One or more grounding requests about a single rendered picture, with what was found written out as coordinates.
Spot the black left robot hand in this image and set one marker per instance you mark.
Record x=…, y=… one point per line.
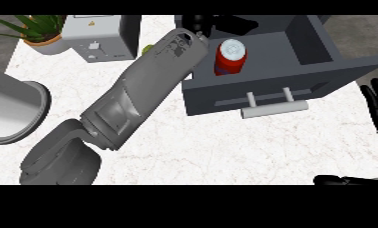
x=230, y=24

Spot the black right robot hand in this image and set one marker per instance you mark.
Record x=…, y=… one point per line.
x=370, y=105

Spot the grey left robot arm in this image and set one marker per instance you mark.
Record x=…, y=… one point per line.
x=147, y=78

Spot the red can with white top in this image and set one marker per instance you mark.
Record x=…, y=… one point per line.
x=228, y=61

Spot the dark grey drawer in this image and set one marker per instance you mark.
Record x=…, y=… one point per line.
x=215, y=97
x=274, y=48

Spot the dark grey drawer front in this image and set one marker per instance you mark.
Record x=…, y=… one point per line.
x=215, y=97

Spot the small green fruit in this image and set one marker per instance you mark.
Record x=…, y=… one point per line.
x=146, y=50

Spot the white and grey box appliance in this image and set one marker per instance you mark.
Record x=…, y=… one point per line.
x=96, y=35

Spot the white pot with orange rim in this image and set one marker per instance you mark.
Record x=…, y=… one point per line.
x=48, y=46

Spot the green leafy plant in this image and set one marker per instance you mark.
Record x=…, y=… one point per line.
x=37, y=25

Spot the round grey container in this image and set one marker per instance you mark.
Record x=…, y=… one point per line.
x=19, y=108

